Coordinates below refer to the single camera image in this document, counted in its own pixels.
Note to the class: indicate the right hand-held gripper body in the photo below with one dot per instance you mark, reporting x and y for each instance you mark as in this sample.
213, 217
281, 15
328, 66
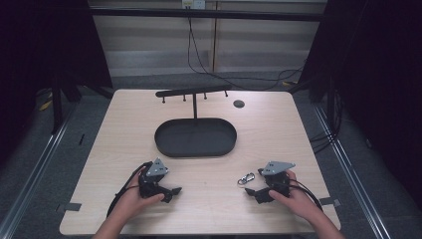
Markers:
277, 167

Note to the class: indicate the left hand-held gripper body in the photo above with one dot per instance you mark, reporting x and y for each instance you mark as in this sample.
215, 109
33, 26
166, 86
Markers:
156, 170

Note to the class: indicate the person's right hand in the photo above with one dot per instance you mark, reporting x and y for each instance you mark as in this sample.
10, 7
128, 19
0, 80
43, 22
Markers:
298, 200

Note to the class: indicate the person's left hand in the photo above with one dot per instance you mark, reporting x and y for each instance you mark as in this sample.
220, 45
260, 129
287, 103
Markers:
132, 202

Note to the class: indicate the silver carabiner keyring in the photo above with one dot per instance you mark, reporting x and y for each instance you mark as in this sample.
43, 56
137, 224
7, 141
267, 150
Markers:
246, 179

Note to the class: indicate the black hook stand with tray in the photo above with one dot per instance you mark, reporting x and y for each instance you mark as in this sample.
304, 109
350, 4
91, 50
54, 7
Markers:
195, 137

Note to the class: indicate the grey tape strip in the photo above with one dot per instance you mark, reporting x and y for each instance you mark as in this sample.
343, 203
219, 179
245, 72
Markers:
70, 207
330, 201

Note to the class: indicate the small black floor item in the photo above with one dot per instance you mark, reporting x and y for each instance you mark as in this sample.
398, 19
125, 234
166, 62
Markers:
81, 139

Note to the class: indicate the yellow floor tape piece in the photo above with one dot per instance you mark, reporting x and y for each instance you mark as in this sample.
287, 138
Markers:
289, 83
45, 105

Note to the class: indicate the black metal stand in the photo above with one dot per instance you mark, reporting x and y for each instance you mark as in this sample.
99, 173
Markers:
57, 106

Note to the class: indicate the black curtain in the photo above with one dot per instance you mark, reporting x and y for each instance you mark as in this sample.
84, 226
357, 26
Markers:
49, 49
375, 83

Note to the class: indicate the black horizontal metal bar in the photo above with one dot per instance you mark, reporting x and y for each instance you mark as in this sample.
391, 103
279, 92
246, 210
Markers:
205, 14

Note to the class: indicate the metal floor rail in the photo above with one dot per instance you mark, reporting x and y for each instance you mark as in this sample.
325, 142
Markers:
33, 172
355, 179

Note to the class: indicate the white wall socket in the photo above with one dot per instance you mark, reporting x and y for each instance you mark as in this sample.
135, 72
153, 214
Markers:
193, 4

